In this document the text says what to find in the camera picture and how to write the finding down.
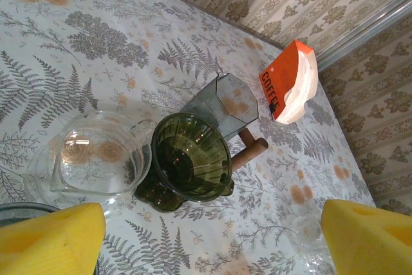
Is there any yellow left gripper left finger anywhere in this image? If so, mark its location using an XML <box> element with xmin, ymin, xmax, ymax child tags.
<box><xmin>0</xmin><ymin>203</ymin><xmax>107</xmax><ymax>275</ymax></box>

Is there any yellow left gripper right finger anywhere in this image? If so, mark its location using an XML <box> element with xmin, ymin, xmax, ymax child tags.
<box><xmin>321</xmin><ymin>200</ymin><xmax>412</xmax><ymax>275</ymax></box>

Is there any green glass coffee dripper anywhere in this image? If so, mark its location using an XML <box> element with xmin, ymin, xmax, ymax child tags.
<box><xmin>133</xmin><ymin>112</ymin><xmax>236</xmax><ymax>214</ymax></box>

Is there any orange coffee filter pack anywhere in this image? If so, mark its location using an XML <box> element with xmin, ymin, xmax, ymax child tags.
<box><xmin>259</xmin><ymin>39</ymin><xmax>319</xmax><ymax>125</ymax></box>

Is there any dark grey glass vessel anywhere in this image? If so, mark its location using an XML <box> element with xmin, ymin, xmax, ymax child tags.
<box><xmin>0</xmin><ymin>202</ymin><xmax>55</xmax><ymax>226</ymax></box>

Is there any floral patterned tablecloth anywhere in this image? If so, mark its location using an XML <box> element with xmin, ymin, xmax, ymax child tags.
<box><xmin>0</xmin><ymin>0</ymin><xmax>377</xmax><ymax>275</ymax></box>

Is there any grey glass mug wooden handle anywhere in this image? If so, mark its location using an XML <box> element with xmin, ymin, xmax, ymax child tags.
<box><xmin>180</xmin><ymin>71</ymin><xmax>270</xmax><ymax>173</ymax></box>

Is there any aluminium frame post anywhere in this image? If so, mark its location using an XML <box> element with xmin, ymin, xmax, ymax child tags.
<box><xmin>317</xmin><ymin>0</ymin><xmax>412</xmax><ymax>67</ymax></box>

